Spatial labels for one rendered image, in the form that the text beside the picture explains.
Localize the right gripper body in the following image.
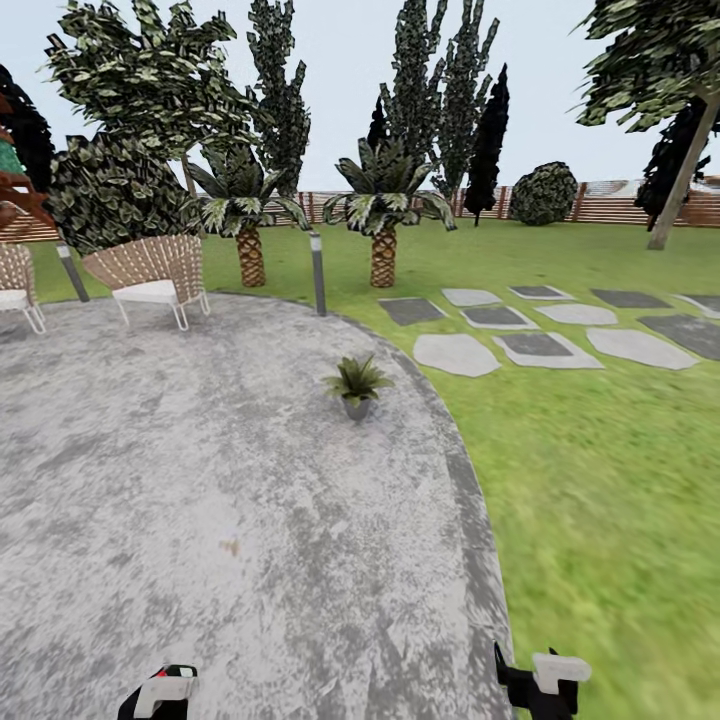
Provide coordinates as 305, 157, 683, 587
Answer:
506, 667, 578, 720

